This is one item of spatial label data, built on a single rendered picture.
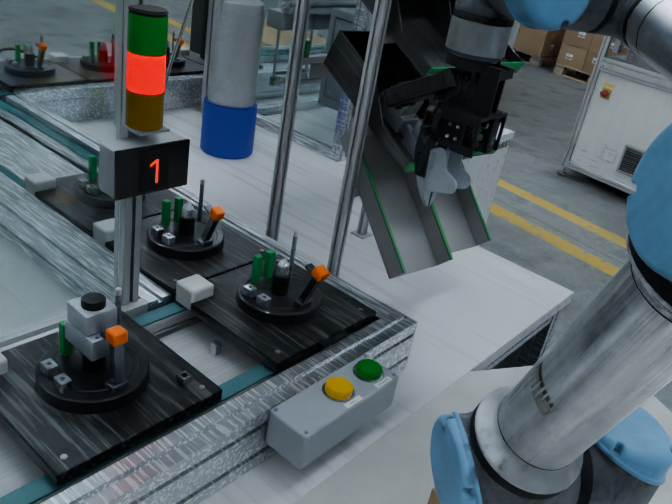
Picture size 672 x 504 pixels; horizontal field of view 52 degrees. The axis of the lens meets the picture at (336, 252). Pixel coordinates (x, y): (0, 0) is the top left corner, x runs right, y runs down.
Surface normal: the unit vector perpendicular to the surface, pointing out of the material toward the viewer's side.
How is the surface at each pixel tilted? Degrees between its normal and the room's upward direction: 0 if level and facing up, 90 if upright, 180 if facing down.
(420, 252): 45
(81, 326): 90
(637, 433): 9
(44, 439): 0
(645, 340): 104
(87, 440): 0
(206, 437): 0
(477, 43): 90
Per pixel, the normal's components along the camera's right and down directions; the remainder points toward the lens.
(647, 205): -0.92, -0.13
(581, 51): -0.76, 0.18
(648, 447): 0.31, -0.83
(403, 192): 0.55, -0.30
